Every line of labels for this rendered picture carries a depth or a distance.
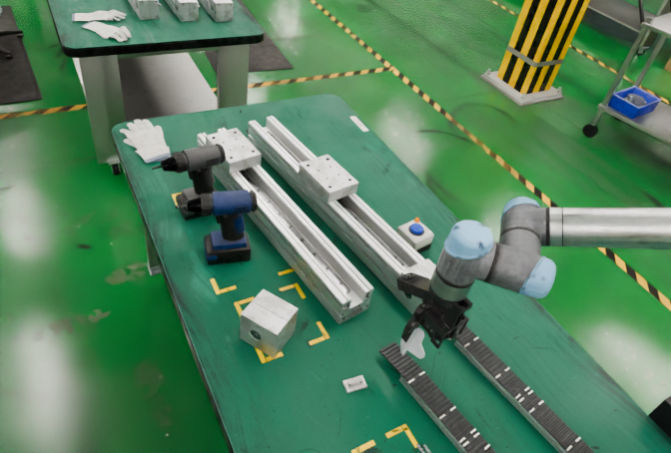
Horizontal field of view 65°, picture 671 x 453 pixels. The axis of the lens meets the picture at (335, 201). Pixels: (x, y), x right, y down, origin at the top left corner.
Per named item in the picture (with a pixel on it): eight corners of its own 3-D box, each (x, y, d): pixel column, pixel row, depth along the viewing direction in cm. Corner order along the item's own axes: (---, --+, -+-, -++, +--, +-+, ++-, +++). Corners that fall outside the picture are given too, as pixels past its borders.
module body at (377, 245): (419, 280, 147) (427, 260, 142) (393, 294, 142) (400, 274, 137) (272, 135, 192) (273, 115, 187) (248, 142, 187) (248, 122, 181)
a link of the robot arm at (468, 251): (498, 254, 88) (448, 238, 89) (476, 295, 95) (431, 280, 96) (500, 226, 94) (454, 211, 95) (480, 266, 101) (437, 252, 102)
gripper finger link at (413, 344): (408, 374, 108) (430, 343, 105) (390, 352, 112) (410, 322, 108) (417, 370, 111) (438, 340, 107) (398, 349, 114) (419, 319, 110)
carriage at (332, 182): (354, 199, 162) (358, 182, 157) (327, 210, 156) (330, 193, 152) (325, 171, 171) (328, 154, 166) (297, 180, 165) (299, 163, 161)
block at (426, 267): (447, 299, 144) (458, 276, 138) (415, 318, 137) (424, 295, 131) (425, 277, 149) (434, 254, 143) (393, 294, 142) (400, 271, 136)
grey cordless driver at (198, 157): (227, 211, 158) (228, 152, 144) (161, 228, 149) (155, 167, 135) (217, 196, 163) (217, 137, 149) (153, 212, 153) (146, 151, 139)
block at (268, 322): (300, 325, 130) (304, 301, 124) (274, 358, 122) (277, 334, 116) (267, 306, 133) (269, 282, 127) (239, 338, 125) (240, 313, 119)
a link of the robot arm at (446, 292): (426, 267, 99) (455, 252, 103) (420, 283, 102) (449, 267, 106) (455, 294, 94) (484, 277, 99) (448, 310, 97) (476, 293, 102)
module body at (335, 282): (367, 308, 137) (374, 287, 132) (337, 324, 132) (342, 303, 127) (225, 148, 182) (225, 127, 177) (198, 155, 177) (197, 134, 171)
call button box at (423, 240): (429, 248, 158) (435, 233, 154) (406, 259, 153) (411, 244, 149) (411, 231, 163) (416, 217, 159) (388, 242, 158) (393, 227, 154)
